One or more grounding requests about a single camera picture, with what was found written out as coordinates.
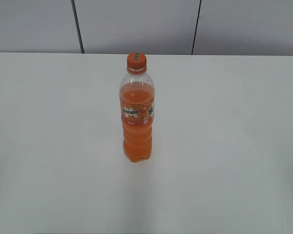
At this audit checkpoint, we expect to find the orange bottle cap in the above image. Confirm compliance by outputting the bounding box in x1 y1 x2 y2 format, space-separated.
127 52 147 70

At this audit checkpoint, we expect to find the orange soda plastic bottle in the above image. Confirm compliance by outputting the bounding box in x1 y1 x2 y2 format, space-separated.
119 68 155 162

